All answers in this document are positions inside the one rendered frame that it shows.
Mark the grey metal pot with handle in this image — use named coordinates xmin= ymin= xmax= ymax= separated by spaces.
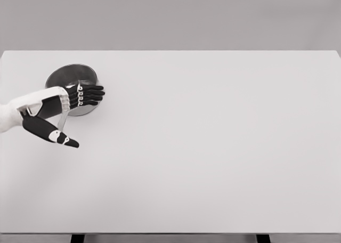
xmin=44 ymin=63 xmax=101 ymax=132

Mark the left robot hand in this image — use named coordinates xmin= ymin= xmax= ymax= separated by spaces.
xmin=16 ymin=84 xmax=106 ymax=149

